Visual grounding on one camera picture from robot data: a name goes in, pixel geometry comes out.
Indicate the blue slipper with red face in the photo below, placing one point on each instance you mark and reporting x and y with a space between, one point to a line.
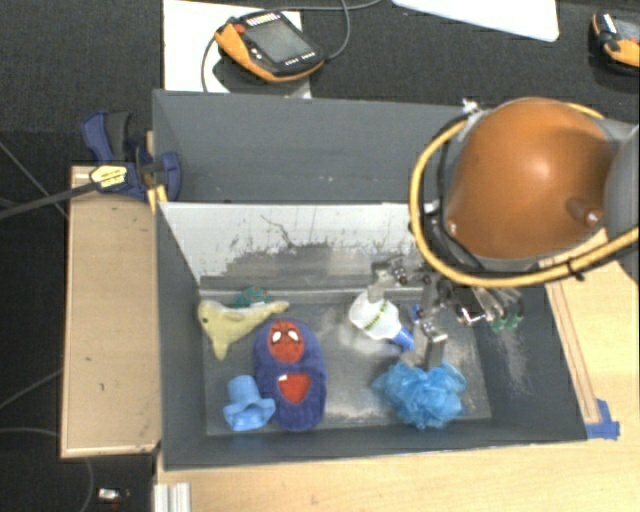
292 385

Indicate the pale wood flat board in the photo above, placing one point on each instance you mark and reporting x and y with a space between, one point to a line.
110 320

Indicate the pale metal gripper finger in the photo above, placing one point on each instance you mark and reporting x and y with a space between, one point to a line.
434 350
386 283

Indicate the blue mesh bath sponge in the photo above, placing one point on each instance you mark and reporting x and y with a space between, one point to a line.
422 395

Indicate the white and blue plastic bottle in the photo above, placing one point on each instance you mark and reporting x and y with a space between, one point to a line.
375 317

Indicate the grey metal bin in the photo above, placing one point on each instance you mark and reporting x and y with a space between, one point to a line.
310 150

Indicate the pale yellow plush toy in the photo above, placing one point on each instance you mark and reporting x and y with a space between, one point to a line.
227 322

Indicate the light blue plastic toy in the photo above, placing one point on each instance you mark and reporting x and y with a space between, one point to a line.
245 407

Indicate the green toy turtle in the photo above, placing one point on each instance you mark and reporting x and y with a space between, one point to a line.
251 297

